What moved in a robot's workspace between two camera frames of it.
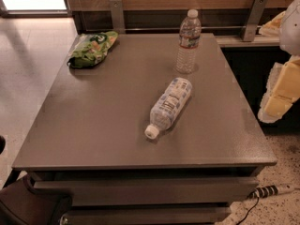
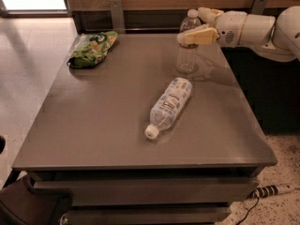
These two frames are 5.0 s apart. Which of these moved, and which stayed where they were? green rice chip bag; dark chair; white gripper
Moved: white gripper
Stayed: green rice chip bag; dark chair
